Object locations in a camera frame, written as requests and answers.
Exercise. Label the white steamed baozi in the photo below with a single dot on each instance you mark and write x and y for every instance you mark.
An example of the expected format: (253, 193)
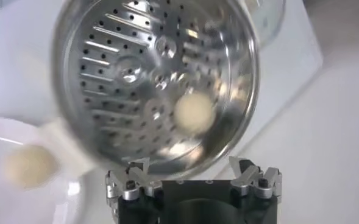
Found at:
(30, 165)
(194, 112)

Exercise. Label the white round plate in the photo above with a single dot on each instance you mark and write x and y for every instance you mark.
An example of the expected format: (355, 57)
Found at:
(2, 201)

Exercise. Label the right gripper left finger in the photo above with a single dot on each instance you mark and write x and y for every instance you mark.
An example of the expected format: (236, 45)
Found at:
(133, 185)

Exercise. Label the white electric cooker pot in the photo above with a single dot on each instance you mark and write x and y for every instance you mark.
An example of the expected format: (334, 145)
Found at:
(63, 146)

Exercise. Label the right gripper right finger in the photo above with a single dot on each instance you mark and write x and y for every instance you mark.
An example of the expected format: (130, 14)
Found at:
(252, 182)

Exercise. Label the stainless steel steamer basket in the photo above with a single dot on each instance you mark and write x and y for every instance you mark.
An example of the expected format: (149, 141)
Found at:
(130, 70)

